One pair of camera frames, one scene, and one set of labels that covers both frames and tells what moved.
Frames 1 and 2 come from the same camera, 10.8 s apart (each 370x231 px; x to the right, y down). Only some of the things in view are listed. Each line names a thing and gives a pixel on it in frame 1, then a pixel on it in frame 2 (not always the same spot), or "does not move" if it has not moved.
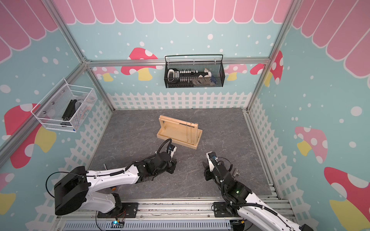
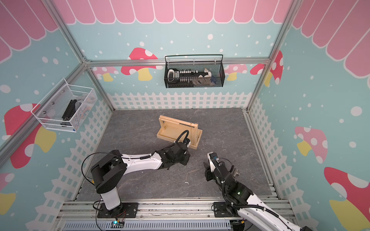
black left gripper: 172,164 -> 187,156
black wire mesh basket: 196,70 does not move
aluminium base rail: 185,214 does not move
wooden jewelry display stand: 185,134 does not move
